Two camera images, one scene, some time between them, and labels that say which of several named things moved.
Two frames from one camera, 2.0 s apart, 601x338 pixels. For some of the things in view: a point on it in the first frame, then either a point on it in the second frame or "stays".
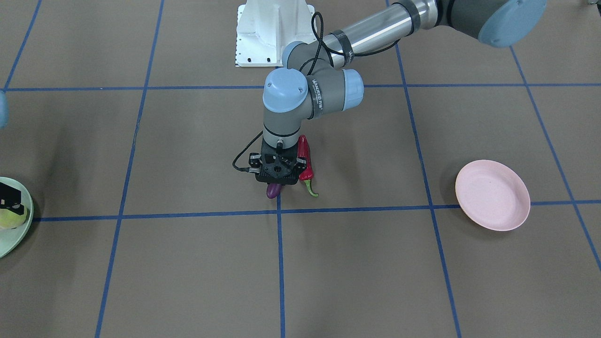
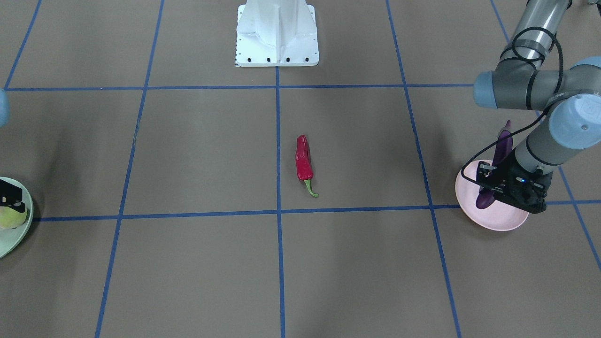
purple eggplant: (273, 189) to (503, 151)
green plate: (11, 240) stays
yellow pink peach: (9, 219) stays
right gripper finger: (11, 199) stays
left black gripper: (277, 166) to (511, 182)
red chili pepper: (303, 152) stays
